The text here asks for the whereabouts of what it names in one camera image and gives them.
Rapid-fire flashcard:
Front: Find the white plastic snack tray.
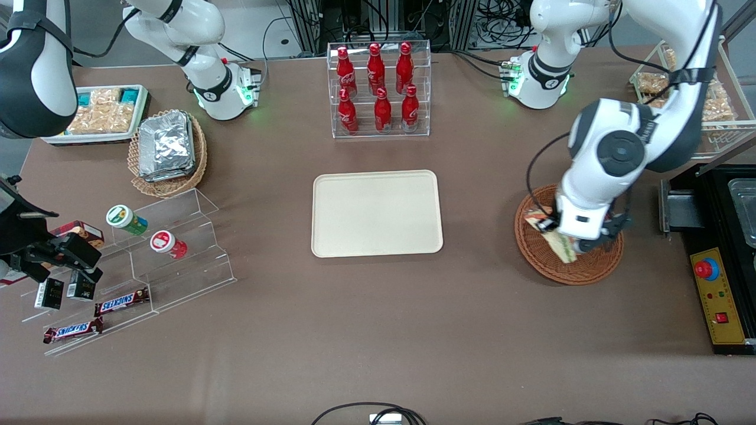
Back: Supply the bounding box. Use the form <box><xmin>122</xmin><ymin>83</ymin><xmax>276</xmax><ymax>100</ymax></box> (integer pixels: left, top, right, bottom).
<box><xmin>40</xmin><ymin>84</ymin><xmax>151</xmax><ymax>146</ymax></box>

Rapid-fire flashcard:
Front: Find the red brown chocolate box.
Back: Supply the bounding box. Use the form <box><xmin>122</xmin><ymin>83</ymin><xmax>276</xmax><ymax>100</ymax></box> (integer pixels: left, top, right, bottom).
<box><xmin>50</xmin><ymin>220</ymin><xmax>105</xmax><ymax>249</ymax></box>

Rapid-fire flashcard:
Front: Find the round brown wicker basket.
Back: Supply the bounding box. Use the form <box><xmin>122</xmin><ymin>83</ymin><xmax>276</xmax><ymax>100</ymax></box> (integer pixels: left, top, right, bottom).
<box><xmin>514</xmin><ymin>184</ymin><xmax>625</xmax><ymax>286</ymax></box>

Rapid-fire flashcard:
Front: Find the black machine housing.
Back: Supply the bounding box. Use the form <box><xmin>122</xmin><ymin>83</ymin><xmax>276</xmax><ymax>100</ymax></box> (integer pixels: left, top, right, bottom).
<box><xmin>679</xmin><ymin>164</ymin><xmax>756</xmax><ymax>356</ymax></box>

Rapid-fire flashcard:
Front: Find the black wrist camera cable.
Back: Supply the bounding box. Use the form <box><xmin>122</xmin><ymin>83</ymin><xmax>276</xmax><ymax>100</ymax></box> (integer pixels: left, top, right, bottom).
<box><xmin>526</xmin><ymin>133</ymin><xmax>572</xmax><ymax>210</ymax></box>

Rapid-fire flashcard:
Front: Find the aluminium profile post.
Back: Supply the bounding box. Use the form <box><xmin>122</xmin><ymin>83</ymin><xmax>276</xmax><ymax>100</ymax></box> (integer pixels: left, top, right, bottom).
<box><xmin>451</xmin><ymin>0</ymin><xmax>478</xmax><ymax>51</ymax></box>
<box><xmin>297</xmin><ymin>0</ymin><xmax>324</xmax><ymax>53</ymax></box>

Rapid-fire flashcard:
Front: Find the beige rectangular tray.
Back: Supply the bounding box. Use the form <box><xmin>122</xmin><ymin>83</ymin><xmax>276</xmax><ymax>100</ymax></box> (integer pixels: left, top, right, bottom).
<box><xmin>311</xmin><ymin>169</ymin><xmax>444</xmax><ymax>259</ymax></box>

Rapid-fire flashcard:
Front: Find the silver foil pack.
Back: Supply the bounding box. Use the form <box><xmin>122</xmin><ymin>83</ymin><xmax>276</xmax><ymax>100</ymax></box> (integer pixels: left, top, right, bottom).
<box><xmin>138</xmin><ymin>112</ymin><xmax>194</xmax><ymax>175</ymax></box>
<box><xmin>142</xmin><ymin>161</ymin><xmax>197</xmax><ymax>183</ymax></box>

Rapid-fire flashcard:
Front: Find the brown snickers bar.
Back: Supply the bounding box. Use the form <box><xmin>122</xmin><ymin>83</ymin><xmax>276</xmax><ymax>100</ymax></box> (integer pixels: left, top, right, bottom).
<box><xmin>94</xmin><ymin>287</ymin><xmax>151</xmax><ymax>318</ymax></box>
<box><xmin>43</xmin><ymin>318</ymin><xmax>105</xmax><ymax>345</ymax></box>

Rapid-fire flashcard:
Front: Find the tan wicker basket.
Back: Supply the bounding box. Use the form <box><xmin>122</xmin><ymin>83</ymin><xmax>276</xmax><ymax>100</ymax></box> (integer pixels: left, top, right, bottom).
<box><xmin>128</xmin><ymin>110</ymin><xmax>208</xmax><ymax>198</ymax></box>

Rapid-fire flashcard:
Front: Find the grey metal bracket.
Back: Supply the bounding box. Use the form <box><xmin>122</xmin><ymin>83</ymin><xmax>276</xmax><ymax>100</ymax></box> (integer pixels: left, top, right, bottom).
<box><xmin>660</xmin><ymin>179</ymin><xmax>705</xmax><ymax>235</ymax></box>

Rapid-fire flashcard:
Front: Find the green lidded snack cup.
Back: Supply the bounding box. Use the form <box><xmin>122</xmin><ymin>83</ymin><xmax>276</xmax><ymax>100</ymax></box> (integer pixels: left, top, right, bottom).
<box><xmin>106</xmin><ymin>204</ymin><xmax>149</xmax><ymax>237</ymax></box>

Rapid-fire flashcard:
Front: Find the red lidded snack cup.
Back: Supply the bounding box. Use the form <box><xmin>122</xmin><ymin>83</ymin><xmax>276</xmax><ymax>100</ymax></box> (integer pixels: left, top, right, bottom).
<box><xmin>149</xmin><ymin>230</ymin><xmax>188</xmax><ymax>260</ymax></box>

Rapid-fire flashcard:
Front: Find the clear acrylic stepped stand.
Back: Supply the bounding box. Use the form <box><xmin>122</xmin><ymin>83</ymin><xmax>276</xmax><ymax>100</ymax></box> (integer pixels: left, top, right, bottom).
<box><xmin>21</xmin><ymin>188</ymin><xmax>237</xmax><ymax>357</ymax></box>

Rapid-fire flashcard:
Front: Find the small black box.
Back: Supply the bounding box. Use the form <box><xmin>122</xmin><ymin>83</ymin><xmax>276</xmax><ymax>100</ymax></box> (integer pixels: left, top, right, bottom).
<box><xmin>66</xmin><ymin>272</ymin><xmax>96</xmax><ymax>302</ymax></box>
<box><xmin>34</xmin><ymin>277</ymin><xmax>64</xmax><ymax>310</ymax></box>

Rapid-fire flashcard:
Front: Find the triangular sandwich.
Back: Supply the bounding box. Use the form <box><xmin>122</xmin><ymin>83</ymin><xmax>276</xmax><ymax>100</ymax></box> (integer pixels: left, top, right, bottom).
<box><xmin>524</xmin><ymin>207</ymin><xmax>578</xmax><ymax>264</ymax></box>

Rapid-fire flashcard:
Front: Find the white wire shelf rack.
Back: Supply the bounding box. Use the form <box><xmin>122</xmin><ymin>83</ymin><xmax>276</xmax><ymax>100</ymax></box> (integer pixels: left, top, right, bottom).
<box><xmin>629</xmin><ymin>35</ymin><xmax>756</xmax><ymax>160</ymax></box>

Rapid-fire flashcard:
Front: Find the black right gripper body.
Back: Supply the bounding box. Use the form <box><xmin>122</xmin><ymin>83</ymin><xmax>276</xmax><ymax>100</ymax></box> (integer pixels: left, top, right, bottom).
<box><xmin>0</xmin><ymin>176</ymin><xmax>58</xmax><ymax>270</ymax></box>

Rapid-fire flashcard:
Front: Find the black cable loop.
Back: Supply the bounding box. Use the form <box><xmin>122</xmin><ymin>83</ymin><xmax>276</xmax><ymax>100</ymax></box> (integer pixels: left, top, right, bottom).
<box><xmin>310</xmin><ymin>403</ymin><xmax>427</xmax><ymax>425</ymax></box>

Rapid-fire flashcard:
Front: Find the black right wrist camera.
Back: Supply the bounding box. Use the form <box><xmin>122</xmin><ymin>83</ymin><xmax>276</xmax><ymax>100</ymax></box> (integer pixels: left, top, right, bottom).
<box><xmin>52</xmin><ymin>233</ymin><xmax>103</xmax><ymax>270</ymax></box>

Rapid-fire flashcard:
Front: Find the black cable tangle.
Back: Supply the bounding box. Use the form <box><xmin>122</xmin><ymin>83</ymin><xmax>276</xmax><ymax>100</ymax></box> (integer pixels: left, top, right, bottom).
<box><xmin>475</xmin><ymin>0</ymin><xmax>537</xmax><ymax>49</ymax></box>

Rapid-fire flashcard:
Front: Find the clear acrylic bottle rack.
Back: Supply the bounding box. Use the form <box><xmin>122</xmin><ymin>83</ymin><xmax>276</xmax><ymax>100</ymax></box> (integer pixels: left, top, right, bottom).
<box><xmin>327</xmin><ymin>40</ymin><xmax>432</xmax><ymax>139</ymax></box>

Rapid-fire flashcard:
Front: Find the red cola bottle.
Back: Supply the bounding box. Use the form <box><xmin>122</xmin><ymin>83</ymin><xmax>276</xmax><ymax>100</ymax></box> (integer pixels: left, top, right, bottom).
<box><xmin>337</xmin><ymin>46</ymin><xmax>358</xmax><ymax>98</ymax></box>
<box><xmin>374</xmin><ymin>87</ymin><xmax>393</xmax><ymax>133</ymax></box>
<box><xmin>395</xmin><ymin>41</ymin><xmax>414</xmax><ymax>94</ymax></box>
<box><xmin>401</xmin><ymin>84</ymin><xmax>420</xmax><ymax>132</ymax></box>
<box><xmin>367</xmin><ymin>42</ymin><xmax>386</xmax><ymax>95</ymax></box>
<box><xmin>338</xmin><ymin>87</ymin><xmax>359</xmax><ymax>135</ymax></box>

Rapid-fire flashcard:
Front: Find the yellow control panel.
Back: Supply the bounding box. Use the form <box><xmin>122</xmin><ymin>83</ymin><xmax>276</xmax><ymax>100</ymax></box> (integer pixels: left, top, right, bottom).
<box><xmin>690</xmin><ymin>247</ymin><xmax>746</xmax><ymax>345</ymax></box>

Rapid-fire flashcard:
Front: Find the clear plastic container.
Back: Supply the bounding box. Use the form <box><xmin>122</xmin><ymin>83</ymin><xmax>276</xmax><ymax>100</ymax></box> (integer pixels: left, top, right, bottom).
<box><xmin>728</xmin><ymin>178</ymin><xmax>756</xmax><ymax>249</ymax></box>

